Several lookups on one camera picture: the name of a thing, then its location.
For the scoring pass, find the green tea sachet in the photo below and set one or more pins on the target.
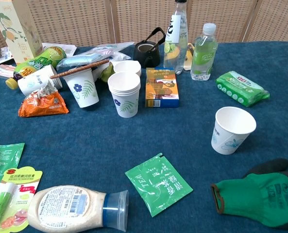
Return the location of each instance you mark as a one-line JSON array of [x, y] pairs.
[[158, 187]]

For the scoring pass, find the white paper cup front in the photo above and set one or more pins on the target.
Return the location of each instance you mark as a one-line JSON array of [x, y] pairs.
[[124, 97]]

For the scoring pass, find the black teapot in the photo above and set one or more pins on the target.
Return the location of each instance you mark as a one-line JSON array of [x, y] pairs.
[[146, 57]]

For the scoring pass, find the blue fleece tablecloth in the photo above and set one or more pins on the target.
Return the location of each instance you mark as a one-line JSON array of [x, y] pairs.
[[97, 140]]

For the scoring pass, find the green black work glove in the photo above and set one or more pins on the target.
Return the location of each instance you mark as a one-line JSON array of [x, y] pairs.
[[255, 194]]

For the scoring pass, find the orange white toothbrush pack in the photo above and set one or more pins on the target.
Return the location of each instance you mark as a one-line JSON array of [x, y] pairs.
[[0, 70]]

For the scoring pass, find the green tea bottle yellow cap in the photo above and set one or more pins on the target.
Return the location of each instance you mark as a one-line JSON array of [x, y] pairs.
[[41, 60]]

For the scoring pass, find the brown snack box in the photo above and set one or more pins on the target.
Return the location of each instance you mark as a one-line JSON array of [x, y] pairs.
[[160, 87]]

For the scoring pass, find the brown woven rattan coaster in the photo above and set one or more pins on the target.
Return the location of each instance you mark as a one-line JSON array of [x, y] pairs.
[[80, 69]]

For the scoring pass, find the small water bottle green label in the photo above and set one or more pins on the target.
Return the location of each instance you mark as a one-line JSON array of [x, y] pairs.
[[203, 58]]

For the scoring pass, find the tall clear lime soda bottle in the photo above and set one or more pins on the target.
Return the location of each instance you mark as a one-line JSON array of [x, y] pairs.
[[174, 53]]

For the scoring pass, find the white paper cup with text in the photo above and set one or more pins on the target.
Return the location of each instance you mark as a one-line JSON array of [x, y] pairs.
[[34, 81]]

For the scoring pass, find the light blue cloth package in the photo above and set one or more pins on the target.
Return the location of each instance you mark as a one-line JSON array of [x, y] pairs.
[[85, 59]]

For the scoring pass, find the white paper cup blue print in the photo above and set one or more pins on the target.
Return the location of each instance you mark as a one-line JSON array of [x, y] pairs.
[[228, 138]]

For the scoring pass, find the green foil sachet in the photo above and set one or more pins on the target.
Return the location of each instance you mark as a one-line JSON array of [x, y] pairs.
[[3, 157]]

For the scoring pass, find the woven wicker folding screen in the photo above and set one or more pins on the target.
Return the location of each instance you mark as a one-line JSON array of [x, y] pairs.
[[73, 19]]

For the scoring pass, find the yellow pomelo print carton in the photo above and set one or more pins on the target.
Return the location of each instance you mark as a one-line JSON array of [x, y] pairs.
[[15, 31]]

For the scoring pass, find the paper cup blue flower print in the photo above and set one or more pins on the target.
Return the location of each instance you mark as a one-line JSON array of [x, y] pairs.
[[83, 89]]

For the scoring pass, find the white dressing bottle blue cap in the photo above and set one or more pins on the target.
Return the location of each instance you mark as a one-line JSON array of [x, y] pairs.
[[68, 208]]

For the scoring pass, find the green wet wipes pack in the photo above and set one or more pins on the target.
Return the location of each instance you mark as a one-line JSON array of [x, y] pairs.
[[238, 87]]

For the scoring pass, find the clear plastic bag package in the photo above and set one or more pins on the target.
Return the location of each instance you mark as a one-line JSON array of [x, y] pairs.
[[114, 47]]

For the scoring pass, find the lip balm blister pack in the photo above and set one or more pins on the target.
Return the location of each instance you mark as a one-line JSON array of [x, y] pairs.
[[15, 191]]

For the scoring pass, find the white paper cup middle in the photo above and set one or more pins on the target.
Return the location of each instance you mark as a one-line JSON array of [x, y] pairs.
[[126, 66]]

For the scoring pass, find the orange snack bag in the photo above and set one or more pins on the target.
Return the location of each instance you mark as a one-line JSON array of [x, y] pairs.
[[44, 105]]

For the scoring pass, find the white printed paper pack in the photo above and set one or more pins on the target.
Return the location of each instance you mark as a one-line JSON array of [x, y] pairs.
[[66, 49]]

